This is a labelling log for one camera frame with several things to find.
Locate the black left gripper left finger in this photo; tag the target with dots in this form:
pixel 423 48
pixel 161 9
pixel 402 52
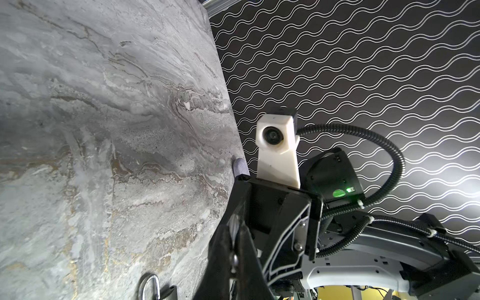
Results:
pixel 215 283

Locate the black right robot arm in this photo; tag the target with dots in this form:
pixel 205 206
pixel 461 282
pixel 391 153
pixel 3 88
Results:
pixel 357 249

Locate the grey oval felt pad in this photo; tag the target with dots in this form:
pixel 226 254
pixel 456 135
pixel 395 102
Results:
pixel 240 167

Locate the black padlock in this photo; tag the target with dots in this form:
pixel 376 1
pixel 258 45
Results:
pixel 234 225
pixel 150 289

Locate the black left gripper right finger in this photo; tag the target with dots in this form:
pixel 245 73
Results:
pixel 250 280

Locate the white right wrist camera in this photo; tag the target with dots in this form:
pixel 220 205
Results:
pixel 277 143

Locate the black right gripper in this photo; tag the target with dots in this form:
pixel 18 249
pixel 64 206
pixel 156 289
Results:
pixel 284 223

